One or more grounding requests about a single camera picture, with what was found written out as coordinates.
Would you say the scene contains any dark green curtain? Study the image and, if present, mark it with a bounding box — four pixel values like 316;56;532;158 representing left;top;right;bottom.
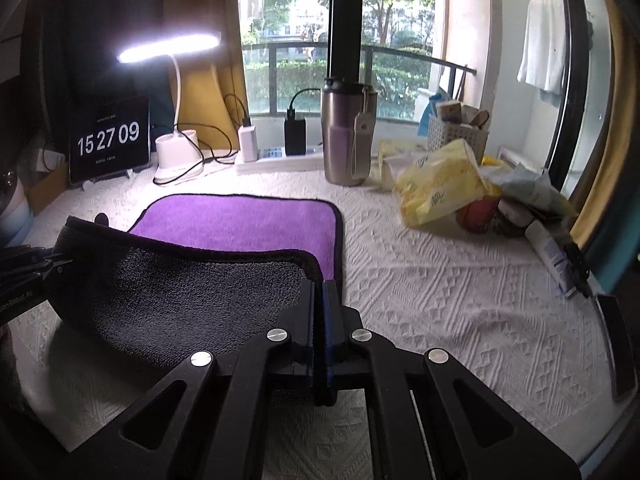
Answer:
38;0;174;142

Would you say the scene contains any white patterned tablecloth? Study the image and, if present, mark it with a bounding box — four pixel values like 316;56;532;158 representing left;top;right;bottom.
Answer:
10;165;632;470

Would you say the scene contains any yellow curtain right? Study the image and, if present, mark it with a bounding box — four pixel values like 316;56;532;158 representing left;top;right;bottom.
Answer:
570;0;639;250

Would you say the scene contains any cardboard box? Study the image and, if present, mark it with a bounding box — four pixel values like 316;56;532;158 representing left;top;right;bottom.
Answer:
25;162;68;216

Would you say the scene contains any white charger plug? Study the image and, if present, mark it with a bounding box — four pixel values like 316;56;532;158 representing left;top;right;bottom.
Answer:
238;116;258;162

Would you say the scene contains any black smartphone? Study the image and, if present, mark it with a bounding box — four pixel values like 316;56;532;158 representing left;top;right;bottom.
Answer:
593;294;637;401

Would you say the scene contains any white desk lamp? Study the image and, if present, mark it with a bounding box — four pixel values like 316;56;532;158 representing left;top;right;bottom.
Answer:
116;32;222;187

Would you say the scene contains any purple and grey towel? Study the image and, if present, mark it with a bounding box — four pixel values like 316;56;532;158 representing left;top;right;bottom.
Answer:
49;194;344;370

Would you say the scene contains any yellow curtain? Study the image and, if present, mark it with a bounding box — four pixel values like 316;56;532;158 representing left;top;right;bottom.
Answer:
570;0;639;250
164;0;247;150

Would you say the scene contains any stainless steel tumbler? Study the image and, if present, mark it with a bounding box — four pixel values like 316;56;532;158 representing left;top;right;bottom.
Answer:
320;78;378;186

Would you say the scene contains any black charger plug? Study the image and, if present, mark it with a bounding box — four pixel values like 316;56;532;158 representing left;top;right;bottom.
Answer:
284;107;307;156

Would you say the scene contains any yellow plastic snack bag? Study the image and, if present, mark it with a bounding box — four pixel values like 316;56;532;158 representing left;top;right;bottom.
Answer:
393;139;490;228

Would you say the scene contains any white lotion tube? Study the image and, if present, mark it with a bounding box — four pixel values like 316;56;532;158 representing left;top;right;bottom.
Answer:
525;220;576;297

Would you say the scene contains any white woven storage basket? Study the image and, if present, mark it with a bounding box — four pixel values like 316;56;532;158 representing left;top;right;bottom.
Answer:
426;116;489;162

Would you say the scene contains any yellow curtain left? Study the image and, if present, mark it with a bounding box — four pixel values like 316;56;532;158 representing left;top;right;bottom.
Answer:
164;0;247;150

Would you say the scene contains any white power strip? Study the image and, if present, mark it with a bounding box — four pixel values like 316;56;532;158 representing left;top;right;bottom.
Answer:
233;146;323;174

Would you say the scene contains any white plastic bag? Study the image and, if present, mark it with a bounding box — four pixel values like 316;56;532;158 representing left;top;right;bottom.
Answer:
480;164;577;217

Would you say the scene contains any tablet showing clock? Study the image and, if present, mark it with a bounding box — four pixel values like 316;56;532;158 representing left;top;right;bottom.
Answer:
68;94;151;185

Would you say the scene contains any white hanging shirt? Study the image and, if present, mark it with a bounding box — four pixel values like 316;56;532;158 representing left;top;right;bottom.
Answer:
518;0;566;94

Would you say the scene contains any red cup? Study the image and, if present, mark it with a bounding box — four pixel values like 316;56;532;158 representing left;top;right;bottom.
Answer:
456;196;501;234

